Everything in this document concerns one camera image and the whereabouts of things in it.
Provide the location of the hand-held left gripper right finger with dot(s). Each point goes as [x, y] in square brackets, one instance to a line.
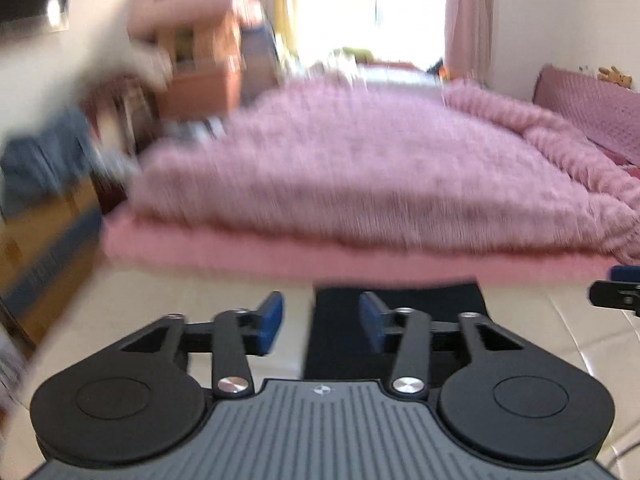
[372, 322]

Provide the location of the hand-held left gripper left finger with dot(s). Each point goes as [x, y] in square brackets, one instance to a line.
[269, 322]

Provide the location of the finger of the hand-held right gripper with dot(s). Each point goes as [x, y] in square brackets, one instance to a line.
[620, 296]

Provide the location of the black pants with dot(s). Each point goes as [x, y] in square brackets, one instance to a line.
[340, 325]

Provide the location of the pink bed sheet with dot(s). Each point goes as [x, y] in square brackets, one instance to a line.
[250, 255]

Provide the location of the cream quilted leather bench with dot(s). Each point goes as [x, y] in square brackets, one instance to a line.
[150, 300]

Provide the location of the pink fluffy blanket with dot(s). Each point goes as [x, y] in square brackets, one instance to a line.
[350, 170]

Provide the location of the purple quilted headboard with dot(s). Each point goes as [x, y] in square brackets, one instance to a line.
[590, 105]

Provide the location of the brown plush toy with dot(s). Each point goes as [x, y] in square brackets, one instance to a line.
[615, 76]

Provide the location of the cardboard box with blue stripe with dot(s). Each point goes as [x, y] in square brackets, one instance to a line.
[45, 250]

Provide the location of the brown wooden cabinet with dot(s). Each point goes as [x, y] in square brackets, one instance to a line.
[205, 80]

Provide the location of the blue cloth pile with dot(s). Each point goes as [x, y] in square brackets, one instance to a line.
[45, 155]

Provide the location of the yellow curtain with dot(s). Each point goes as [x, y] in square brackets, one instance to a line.
[286, 5]

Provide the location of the pink curtain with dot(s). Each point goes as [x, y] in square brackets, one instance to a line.
[469, 15]

